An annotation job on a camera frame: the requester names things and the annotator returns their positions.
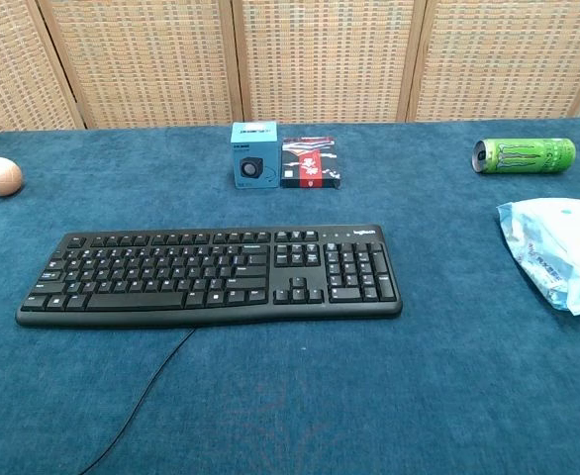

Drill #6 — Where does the woven rattan folding screen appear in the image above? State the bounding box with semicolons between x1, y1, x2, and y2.
0;0;580;135

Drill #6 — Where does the black red card box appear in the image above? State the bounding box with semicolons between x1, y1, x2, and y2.
279;137;342;190

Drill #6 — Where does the black computer keyboard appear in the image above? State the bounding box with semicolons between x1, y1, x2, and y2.
15;224;404;329

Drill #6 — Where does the blue speaker box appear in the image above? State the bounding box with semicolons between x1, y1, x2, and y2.
230;122;279;189

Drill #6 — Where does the green energy drink can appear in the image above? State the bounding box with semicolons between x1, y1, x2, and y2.
471;137;578;175

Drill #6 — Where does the white blue wet wipes pack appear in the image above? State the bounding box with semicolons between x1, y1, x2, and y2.
496;196;580;317

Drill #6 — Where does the blue table cloth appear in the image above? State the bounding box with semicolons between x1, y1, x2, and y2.
0;116;580;475

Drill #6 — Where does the black keyboard cable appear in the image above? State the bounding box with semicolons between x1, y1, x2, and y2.
77;327;197;475

